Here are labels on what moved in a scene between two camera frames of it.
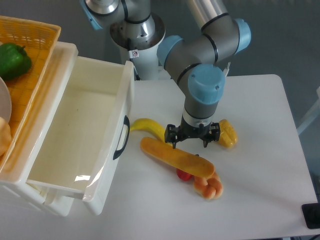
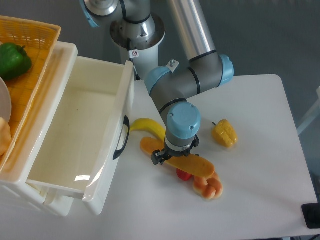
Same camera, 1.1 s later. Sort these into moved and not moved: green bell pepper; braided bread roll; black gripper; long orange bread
Moved: black gripper
Not moved: braided bread roll; long orange bread; green bell pepper
